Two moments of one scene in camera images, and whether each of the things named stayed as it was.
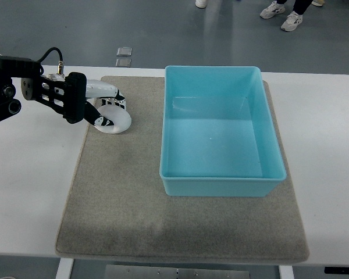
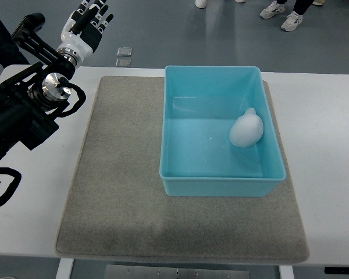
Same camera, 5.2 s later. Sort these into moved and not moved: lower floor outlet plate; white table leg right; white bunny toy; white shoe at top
Moved: white bunny toy
Not moved: white table leg right; lower floor outlet plate; white shoe at top
